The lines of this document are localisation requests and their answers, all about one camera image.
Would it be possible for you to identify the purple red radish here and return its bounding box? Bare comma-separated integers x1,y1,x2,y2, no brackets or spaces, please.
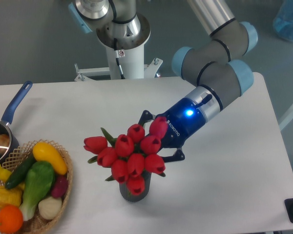
50,175,68,198

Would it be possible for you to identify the green lettuce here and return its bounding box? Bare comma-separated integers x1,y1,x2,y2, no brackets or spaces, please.
20,161,55,221

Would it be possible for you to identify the yellow corn cob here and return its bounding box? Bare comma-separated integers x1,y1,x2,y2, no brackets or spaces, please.
0,186,22,209

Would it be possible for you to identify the black cable on pedestal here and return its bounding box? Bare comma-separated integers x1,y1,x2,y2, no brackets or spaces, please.
113,38,126,79

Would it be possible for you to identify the blue handled saucepan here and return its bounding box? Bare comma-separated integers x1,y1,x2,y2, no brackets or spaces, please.
0,81,33,164

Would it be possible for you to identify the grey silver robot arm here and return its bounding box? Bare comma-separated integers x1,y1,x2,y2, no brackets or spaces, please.
68,0,258,162

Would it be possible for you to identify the red tulip bouquet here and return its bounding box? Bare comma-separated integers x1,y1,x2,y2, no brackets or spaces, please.
84,117,168,184

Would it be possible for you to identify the small yellow banana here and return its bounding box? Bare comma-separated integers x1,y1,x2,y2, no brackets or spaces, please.
0,164,12,183

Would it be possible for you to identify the orange fruit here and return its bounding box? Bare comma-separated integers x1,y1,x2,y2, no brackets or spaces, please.
0,205,23,234

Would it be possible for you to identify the dark grey ribbed vase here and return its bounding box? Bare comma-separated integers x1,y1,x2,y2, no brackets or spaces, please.
119,171,151,202

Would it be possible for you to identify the blue plastic bag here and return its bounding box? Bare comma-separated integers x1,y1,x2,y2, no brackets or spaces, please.
272,0,293,42

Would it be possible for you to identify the green cucumber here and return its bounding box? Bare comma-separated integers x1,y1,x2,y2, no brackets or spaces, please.
5,154,36,189

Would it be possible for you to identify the yellow squash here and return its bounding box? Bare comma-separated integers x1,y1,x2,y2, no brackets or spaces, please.
32,142,68,175

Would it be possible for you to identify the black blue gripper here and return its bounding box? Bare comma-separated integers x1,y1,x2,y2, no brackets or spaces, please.
138,98,207,163

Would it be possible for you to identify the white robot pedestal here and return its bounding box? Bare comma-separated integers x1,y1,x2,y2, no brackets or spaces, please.
75,13,163,81

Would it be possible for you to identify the white garlic bulb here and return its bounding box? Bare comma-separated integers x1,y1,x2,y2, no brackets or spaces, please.
38,196,62,220

